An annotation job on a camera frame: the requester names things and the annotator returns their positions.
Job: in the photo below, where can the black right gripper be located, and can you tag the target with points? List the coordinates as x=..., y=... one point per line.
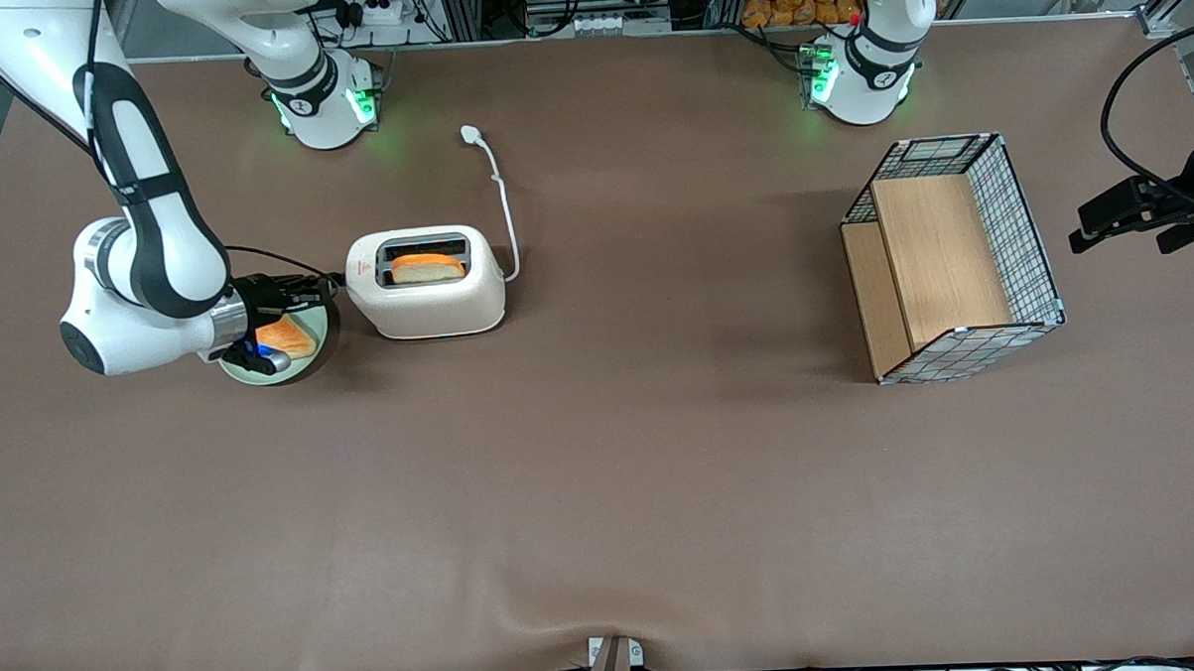
x=266, y=295

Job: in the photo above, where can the cream white toaster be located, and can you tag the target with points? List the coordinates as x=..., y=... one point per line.
x=427, y=307

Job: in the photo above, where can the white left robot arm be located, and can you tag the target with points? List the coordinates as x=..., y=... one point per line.
x=862, y=93

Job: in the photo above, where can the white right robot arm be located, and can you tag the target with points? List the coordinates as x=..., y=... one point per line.
x=157, y=242

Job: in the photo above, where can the bread slice in toaster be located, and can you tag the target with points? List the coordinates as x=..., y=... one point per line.
x=426, y=270

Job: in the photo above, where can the triangular orange pastry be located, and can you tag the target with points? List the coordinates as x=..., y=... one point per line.
x=294, y=336

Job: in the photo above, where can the pale green round plate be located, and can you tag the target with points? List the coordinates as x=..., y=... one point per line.
x=310, y=363

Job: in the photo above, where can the wooden step shelf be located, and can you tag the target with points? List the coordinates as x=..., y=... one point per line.
x=937, y=254

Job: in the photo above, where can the white power strip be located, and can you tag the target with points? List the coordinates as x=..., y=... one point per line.
x=387, y=10

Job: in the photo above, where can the brown table cover mat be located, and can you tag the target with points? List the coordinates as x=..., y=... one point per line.
x=661, y=472

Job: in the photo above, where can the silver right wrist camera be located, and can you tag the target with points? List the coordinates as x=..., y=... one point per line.
x=270, y=361

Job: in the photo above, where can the grey metal clamp bracket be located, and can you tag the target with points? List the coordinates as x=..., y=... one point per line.
x=596, y=651

